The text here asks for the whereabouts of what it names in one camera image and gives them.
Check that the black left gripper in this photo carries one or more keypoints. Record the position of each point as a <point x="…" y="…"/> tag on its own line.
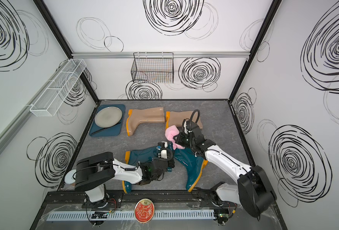
<point x="171" y="162"/>

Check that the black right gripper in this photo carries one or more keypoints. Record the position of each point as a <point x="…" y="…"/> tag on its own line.
<point x="181" y="135"/>

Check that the pink microfiber cloth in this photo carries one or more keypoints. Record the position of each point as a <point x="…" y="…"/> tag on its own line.
<point x="170" y="133"/>

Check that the green rubber boot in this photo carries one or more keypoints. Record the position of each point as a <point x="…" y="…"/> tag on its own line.
<point x="194" y="165"/>
<point x="133" y="157"/>

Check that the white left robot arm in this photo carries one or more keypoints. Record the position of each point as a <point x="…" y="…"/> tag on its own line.
<point x="93" y="172"/>

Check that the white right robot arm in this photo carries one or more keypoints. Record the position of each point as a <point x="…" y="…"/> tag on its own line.
<point x="253" y="190"/>

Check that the beige rubber boot right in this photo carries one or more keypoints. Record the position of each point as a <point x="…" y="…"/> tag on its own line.
<point x="176" y="118"/>

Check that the beige rubber boot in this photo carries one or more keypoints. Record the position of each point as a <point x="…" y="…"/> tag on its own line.
<point x="176" y="118"/>
<point x="140" y="116"/>

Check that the beige rubber boot left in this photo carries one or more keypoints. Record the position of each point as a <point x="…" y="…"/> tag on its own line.
<point x="140" y="116"/>

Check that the grey round plate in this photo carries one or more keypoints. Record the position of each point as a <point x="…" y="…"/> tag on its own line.
<point x="108" y="117"/>

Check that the teal rectangular tray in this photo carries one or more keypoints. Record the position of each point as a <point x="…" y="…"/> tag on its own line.
<point x="96" y="131"/>

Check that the copper tape roll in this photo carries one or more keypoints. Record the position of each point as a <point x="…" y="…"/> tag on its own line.
<point x="70" y="177"/>

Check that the white slotted cable duct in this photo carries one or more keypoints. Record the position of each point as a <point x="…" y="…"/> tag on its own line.
<point x="129" y="215"/>

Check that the black wire basket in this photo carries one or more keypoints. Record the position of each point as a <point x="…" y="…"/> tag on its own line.
<point x="156" y="70"/>

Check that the grey wall rail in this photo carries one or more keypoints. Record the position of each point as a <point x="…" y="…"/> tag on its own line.
<point x="185" y="54"/>

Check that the black mounting rail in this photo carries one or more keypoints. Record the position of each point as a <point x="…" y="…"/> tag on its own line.
<point x="201" y="198"/>

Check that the white wire shelf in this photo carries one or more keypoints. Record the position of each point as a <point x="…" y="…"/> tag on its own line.
<point x="59" y="88"/>

